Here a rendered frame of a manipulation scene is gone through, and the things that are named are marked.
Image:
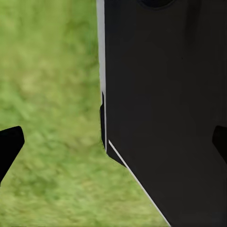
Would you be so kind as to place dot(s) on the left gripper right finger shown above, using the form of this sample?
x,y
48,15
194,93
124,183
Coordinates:
x,y
219,140

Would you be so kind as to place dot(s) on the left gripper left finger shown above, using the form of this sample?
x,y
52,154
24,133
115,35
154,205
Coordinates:
x,y
11,142

